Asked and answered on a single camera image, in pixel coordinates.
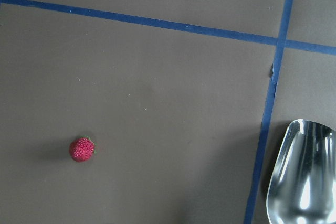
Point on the red strawberry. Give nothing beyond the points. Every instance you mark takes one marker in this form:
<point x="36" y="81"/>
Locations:
<point x="82" y="149"/>

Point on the shiny metal scoop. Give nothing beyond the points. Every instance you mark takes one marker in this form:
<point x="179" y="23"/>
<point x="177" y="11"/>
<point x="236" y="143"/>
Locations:
<point x="302" y="185"/>

